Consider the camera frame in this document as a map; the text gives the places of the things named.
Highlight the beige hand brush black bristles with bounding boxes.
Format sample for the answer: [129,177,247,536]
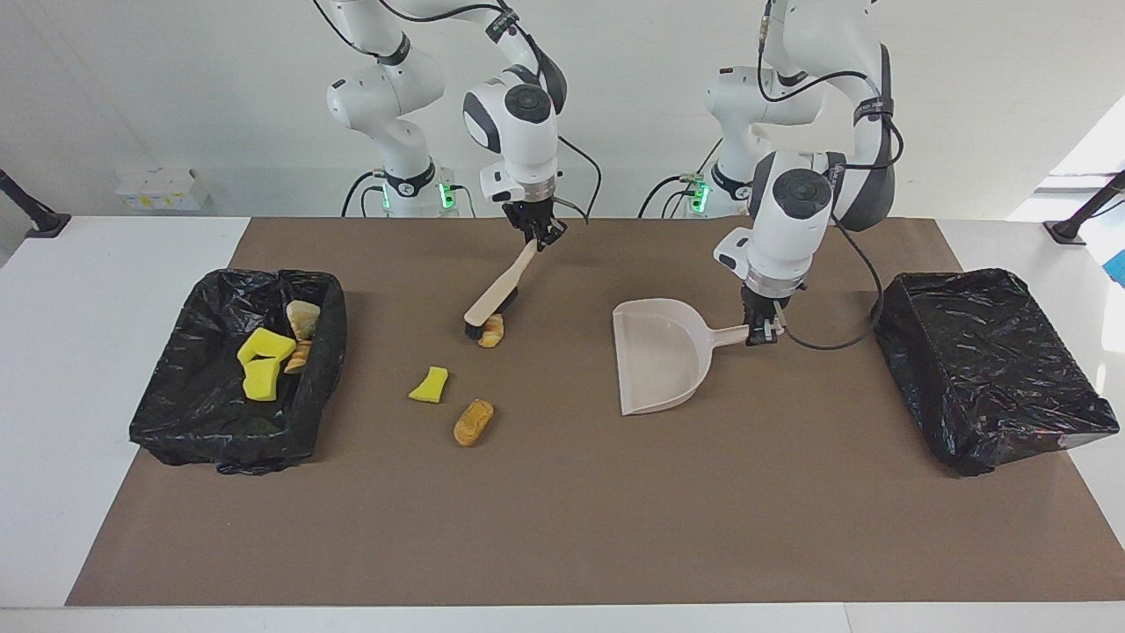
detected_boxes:
[463,239,539,341]

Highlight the beige plastic dustpan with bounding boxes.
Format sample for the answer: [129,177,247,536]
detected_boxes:
[612,298,757,417]

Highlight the small yellow sponge piece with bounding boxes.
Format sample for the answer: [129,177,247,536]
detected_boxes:
[408,367,449,404]

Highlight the brown oblong bread roll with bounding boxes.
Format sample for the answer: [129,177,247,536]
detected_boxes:
[454,399,495,447]

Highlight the pale green sponge piece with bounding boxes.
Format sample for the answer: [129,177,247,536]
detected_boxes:
[287,301,322,342]

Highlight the notched yellow sponge piece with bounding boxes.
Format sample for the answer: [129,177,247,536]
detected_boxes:
[237,328,297,366]

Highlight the bin with glossy black bag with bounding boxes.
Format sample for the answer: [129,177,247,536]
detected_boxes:
[870,268,1121,477]
[129,268,348,476]

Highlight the brown table mat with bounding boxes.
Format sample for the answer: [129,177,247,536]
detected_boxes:
[66,217,1125,608]

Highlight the white box with yellow labels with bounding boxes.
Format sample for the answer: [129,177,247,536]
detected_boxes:
[117,167,212,210]

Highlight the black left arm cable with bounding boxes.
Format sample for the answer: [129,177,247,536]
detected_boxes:
[756,0,906,353]

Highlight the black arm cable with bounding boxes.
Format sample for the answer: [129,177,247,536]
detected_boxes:
[756,0,906,353]
[378,0,604,226]

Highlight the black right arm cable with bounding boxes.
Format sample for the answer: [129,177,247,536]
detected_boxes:
[378,0,604,226]

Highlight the black base cable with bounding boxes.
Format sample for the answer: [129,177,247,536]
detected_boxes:
[341,171,388,218]
[637,171,704,218]

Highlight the black camera stand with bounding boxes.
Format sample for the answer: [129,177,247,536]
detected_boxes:
[0,169,71,238]
[1043,170,1125,245]

